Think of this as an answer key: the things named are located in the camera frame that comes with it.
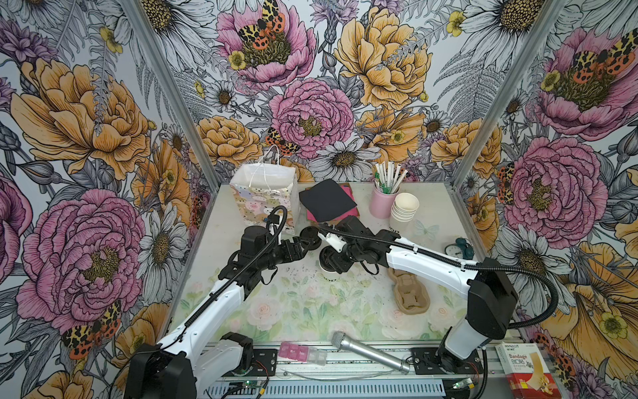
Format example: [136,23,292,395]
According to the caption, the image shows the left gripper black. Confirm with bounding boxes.
[258,237,313,270]

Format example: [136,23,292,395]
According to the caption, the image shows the black cup lid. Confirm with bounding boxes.
[319,246,343,274]

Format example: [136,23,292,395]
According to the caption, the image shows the white paper coffee cup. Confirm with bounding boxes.
[320,268,340,282]

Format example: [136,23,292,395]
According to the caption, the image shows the stack of black lids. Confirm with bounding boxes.
[299,226,322,251]

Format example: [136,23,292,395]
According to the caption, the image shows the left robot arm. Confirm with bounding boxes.
[124,205,307,398]

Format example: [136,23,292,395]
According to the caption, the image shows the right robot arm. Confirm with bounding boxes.
[318,216,559,372]

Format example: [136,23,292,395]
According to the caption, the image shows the pink napkins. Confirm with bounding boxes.
[306,183,360,224]

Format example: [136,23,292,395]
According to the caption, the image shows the cardboard napkin box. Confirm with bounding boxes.
[308,183,362,233]

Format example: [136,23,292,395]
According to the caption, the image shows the stack of white paper cups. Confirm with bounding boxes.
[390,193,420,232]

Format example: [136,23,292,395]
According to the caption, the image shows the black napkin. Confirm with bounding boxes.
[298,179,358,224]

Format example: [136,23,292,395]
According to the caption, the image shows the pastel patterned gift bag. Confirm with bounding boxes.
[230,146,300,234]

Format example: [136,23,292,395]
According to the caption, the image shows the white paper straws bundle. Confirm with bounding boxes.
[374,161,408,195]

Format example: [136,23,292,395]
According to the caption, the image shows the brown pulp cup carrier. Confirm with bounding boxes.
[388,269,430,315]

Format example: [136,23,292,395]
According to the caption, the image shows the silver microphone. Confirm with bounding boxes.
[331,331,410,374]

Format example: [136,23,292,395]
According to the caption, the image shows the teal alarm clock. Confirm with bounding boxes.
[445,238,475,260]

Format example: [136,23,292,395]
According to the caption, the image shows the pink plastic tray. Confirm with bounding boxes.
[278,342,327,367]

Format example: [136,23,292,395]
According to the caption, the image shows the bandage box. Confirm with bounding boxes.
[496,342,563,399]

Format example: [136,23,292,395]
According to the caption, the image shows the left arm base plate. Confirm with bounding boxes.
[244,348,278,377]

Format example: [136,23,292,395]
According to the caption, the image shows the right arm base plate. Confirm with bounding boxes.
[410,347,483,375]

